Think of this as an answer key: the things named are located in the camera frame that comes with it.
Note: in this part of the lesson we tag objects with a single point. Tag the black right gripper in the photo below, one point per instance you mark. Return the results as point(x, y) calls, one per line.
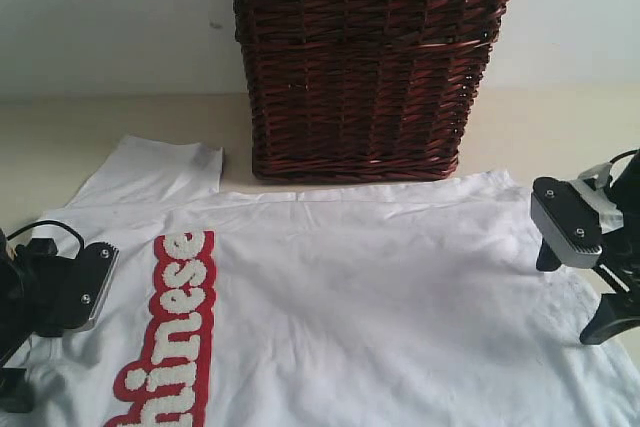
point(619, 264)

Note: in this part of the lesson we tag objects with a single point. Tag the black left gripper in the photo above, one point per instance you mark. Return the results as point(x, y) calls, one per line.
point(32, 278)

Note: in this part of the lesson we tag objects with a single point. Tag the white t-shirt with red print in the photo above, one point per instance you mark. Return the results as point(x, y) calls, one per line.
point(401, 305)

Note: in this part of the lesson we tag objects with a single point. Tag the dark brown wicker basket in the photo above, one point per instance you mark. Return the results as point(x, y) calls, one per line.
point(348, 91)

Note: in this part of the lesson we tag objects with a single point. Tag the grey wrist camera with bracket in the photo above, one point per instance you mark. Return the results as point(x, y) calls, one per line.
point(573, 215)

